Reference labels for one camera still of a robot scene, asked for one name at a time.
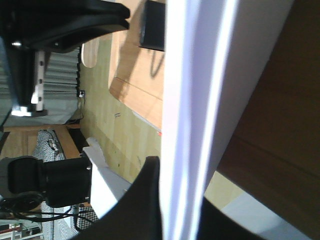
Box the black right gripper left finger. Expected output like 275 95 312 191
75 156 163 240

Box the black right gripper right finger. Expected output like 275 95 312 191
197 197 263 240

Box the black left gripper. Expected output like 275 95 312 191
0 0 131 53

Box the white paper sheet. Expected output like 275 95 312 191
161 0 295 240

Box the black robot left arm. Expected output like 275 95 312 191
0 0 131 117

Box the wooden desk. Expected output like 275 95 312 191
108 0 320 240

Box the checkered cloth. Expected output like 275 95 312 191
32 129 98 240

